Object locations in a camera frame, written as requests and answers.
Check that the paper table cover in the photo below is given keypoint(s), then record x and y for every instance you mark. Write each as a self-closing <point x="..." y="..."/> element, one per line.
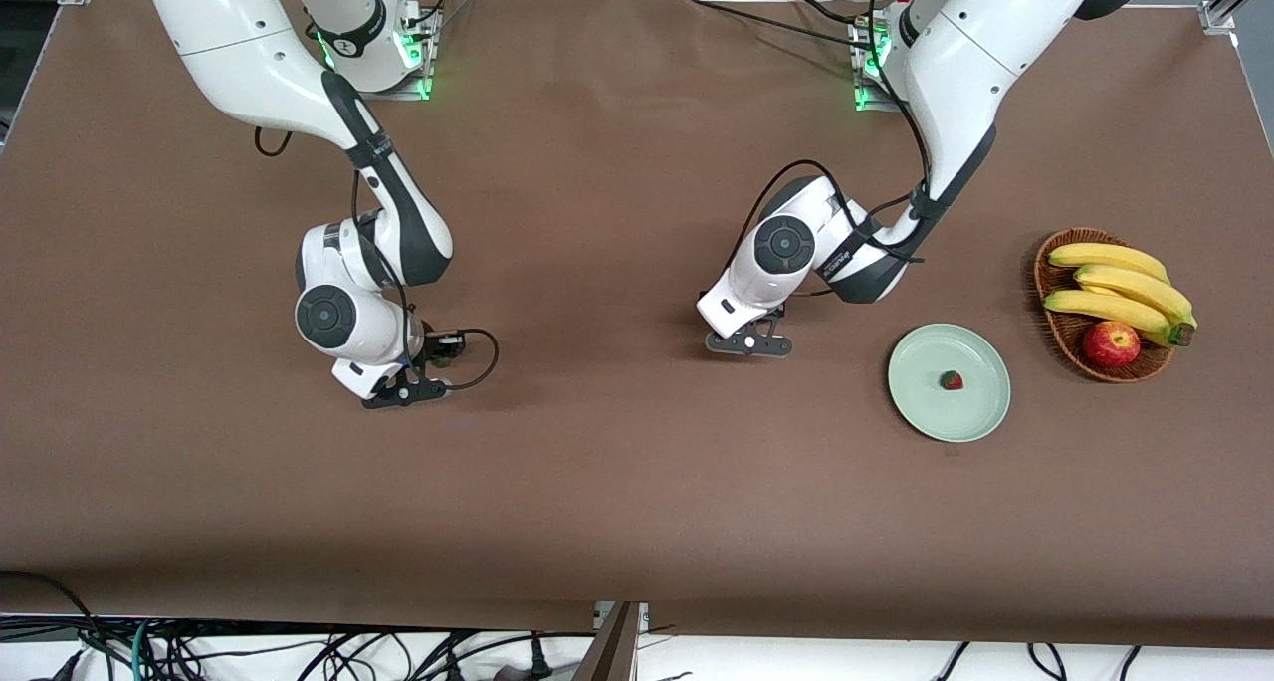
<point x="637" y="512"/>

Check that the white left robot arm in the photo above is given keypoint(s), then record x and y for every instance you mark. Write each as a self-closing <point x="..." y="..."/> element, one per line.
<point x="975" y="64"/>

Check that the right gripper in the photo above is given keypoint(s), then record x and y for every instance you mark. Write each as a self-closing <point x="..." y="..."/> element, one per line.
<point x="434" y="351"/>

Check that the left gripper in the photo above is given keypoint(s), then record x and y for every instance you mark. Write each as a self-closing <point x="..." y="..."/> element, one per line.
<point x="701" y="295"/>

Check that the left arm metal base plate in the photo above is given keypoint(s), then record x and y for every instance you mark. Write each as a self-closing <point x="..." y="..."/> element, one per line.
<point x="868" y="104"/>

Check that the pale green round plate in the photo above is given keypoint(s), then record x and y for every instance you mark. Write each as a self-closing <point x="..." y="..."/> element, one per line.
<point x="949" y="412"/>

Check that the brown wicker basket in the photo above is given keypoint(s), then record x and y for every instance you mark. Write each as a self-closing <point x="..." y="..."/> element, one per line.
<point x="1070" y="338"/>

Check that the yellow banana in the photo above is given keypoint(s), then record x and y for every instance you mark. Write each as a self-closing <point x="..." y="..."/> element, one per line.
<point x="1140" y="288"/>
<point x="1105" y="257"/>
<point x="1105" y="308"/>

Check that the black power plug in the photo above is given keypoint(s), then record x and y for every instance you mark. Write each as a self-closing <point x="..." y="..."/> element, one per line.
<point x="538" y="661"/>

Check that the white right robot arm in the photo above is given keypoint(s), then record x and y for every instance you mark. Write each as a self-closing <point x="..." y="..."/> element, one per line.
<point x="239" y="54"/>

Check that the red apple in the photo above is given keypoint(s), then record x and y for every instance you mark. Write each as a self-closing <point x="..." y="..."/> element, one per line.
<point x="1111" y="345"/>

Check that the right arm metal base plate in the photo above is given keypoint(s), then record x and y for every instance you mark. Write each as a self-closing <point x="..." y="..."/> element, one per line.
<point x="408" y="92"/>

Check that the small metal bracket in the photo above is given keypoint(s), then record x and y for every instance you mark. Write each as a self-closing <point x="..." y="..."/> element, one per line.
<point x="600" y="613"/>

